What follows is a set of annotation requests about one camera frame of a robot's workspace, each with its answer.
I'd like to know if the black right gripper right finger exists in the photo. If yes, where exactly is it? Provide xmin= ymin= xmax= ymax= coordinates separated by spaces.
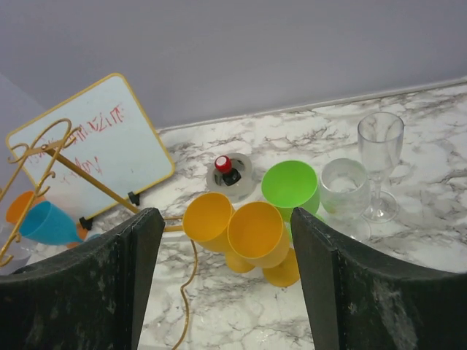
xmin=291 ymin=208 xmax=466 ymax=349

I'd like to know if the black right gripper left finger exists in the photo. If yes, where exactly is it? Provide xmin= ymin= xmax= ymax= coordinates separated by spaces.
xmin=1 ymin=208 xmax=165 ymax=349

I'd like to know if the yellow plastic wine glass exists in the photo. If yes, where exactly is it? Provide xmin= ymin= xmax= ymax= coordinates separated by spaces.
xmin=182 ymin=192 xmax=255 ymax=273
xmin=227 ymin=201 xmax=300 ymax=287

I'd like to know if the green plastic wine glass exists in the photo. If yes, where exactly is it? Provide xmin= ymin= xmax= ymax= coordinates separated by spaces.
xmin=261 ymin=160 xmax=320 ymax=222

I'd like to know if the blue plastic wine glass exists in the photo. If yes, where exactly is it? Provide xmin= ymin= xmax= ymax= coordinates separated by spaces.
xmin=19 ymin=201 xmax=94 ymax=246

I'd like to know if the frosted clear tumbler glass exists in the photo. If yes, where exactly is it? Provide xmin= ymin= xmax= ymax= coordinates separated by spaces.
xmin=320 ymin=158 xmax=371 ymax=242

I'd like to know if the orange plastic wine glass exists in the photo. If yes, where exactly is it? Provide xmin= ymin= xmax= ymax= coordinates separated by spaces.
xmin=5 ymin=190 xmax=88 ymax=241

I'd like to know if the clear champagne flute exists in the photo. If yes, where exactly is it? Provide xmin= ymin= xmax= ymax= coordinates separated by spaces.
xmin=358 ymin=112 xmax=404 ymax=223

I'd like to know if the small bottle with red cap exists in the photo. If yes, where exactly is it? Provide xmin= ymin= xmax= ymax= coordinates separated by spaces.
xmin=215 ymin=155 xmax=241 ymax=186

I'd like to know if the small whiteboard with yellow frame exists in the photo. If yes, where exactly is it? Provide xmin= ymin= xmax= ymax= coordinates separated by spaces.
xmin=6 ymin=73 xmax=175 ymax=223

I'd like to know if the gold wire wine glass rack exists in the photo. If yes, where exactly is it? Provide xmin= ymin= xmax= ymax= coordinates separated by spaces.
xmin=1 ymin=118 xmax=198 ymax=349

